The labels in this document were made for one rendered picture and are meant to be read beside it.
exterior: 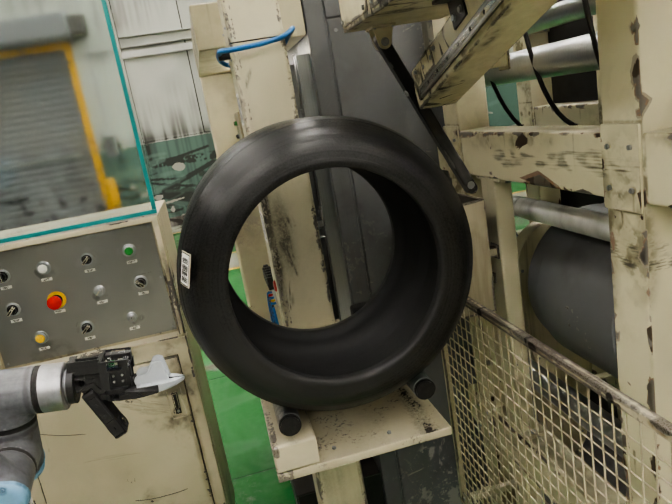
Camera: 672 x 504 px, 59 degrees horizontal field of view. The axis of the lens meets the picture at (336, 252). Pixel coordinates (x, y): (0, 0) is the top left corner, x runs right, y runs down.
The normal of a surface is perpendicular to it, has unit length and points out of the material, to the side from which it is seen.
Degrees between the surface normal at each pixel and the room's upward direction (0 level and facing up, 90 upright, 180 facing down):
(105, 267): 90
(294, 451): 90
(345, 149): 80
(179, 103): 90
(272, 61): 90
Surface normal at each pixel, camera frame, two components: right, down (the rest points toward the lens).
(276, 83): 0.22, 0.20
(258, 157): -0.25, -0.46
